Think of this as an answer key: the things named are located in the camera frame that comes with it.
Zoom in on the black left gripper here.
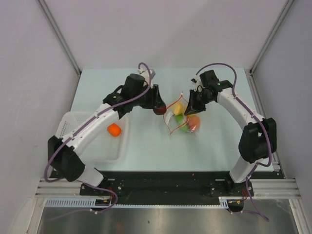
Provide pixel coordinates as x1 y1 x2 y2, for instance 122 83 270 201
132 84 163 109

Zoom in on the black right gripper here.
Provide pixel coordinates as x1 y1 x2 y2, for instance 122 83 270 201
185 89 214 116

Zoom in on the fake dark purple fruit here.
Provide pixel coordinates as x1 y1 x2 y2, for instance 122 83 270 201
153 106 167 115

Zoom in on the fake yellow lemon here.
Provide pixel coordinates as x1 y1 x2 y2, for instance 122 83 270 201
173 102 184 116

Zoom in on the clear zip top bag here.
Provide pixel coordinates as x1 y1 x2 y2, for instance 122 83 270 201
163 92 201 135

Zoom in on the fake orange fruit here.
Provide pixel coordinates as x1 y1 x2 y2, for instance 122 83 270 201
107 123 122 137

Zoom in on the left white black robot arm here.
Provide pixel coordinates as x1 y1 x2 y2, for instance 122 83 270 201
47 70 166 195

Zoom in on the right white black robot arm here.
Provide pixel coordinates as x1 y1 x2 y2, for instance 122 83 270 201
185 70 277 195

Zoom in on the fake peach fruit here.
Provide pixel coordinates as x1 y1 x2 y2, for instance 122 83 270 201
187 115 201 131

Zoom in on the fake green cucumber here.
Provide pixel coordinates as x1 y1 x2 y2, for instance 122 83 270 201
175 115 189 133

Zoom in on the white perforated plastic basket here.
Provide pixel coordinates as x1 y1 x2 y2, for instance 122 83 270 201
55 112 129 164

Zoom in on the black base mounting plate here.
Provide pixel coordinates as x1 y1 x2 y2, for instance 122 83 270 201
79 171 281 206

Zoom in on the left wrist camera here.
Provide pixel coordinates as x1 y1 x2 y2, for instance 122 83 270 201
137 69 156 80

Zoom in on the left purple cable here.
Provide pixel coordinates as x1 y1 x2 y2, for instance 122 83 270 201
43 62 156 220

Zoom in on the purple cable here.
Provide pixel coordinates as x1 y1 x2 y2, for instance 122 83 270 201
43 62 156 220
196 63 273 221

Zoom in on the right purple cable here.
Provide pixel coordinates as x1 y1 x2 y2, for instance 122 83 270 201
196 63 273 221

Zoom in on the white slotted cable duct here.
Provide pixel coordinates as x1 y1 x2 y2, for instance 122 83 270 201
45 197 98 206

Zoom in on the aluminium frame rail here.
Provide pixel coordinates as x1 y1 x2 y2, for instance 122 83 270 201
35 179 81 197

